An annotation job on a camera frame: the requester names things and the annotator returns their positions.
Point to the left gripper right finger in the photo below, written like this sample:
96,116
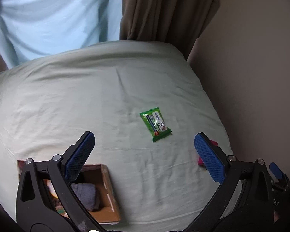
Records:
243,200

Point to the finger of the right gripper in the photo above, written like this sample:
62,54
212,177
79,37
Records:
283,182

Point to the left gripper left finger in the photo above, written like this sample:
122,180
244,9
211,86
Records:
35,211

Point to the grey fluffy cloth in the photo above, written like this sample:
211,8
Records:
87,194

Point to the pink zip wallet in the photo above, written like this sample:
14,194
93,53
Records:
206,153

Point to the green wet wipes pack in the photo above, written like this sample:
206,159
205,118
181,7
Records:
155,124

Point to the cardboard box with pink lining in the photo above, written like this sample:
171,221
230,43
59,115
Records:
98,174

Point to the pale green bed sheet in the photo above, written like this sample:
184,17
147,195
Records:
48,103

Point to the light blue hanging cloth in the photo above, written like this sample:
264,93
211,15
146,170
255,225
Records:
31,29

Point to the brown right curtain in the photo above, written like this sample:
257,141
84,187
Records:
177,22

